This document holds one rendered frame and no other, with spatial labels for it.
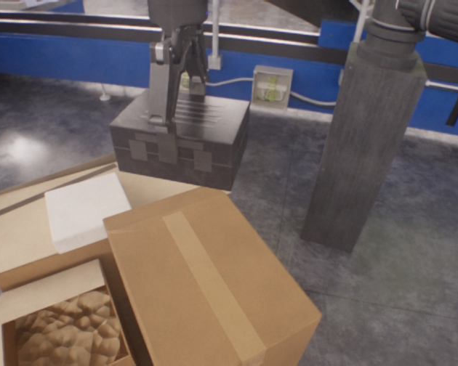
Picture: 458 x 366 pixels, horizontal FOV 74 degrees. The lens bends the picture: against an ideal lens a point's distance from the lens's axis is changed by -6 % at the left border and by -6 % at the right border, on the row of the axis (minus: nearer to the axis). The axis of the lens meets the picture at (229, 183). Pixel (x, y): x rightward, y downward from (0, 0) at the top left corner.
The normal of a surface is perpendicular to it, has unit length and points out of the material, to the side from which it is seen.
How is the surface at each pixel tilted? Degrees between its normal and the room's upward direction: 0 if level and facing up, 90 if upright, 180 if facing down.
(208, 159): 90
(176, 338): 0
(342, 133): 90
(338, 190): 90
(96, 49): 90
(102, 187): 0
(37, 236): 0
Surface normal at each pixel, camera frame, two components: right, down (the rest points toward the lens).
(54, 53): -0.23, 0.63
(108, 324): 0.04, -0.76
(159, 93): -0.20, 0.29
